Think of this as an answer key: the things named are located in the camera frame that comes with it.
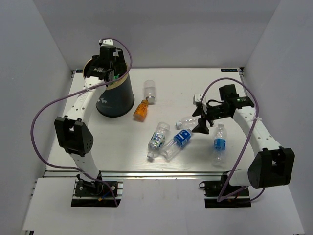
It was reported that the clear bottle green-blue label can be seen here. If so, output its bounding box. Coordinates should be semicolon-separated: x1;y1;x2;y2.
147;122;170;162

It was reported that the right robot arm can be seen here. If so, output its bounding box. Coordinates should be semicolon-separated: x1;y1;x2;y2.
192;84;295;195

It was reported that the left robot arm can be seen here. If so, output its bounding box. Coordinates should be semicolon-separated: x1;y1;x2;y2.
54;45;127;195

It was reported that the dark green cylindrical bin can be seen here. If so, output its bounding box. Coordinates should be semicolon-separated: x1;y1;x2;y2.
83;56;134;118

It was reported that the large clear unlabelled bottle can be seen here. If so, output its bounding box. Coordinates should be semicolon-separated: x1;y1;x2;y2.
176;116;201;130

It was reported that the clear bottle dark blue label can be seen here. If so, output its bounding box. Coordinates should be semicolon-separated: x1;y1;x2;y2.
160;129;193;161

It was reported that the small clear bottle blue label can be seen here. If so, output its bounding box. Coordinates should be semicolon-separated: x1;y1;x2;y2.
213;122;227;167

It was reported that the clear bottle with silver cap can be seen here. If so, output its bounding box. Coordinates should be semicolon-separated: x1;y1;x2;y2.
143;80;156;104

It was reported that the orange juice plastic bottle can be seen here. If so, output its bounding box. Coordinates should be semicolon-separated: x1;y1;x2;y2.
133;99;149;122

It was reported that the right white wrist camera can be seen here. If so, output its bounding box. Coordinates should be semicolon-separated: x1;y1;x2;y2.
193;94;202;105

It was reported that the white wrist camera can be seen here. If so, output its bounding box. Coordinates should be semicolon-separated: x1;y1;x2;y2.
98;39;116;48
193;94;202;105

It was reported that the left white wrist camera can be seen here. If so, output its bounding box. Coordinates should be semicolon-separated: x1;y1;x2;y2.
98;39;116;48

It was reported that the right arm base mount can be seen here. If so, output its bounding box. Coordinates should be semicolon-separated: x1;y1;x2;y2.
199;171;252;209

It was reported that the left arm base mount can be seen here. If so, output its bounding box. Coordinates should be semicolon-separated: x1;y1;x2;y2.
71;174;123;208

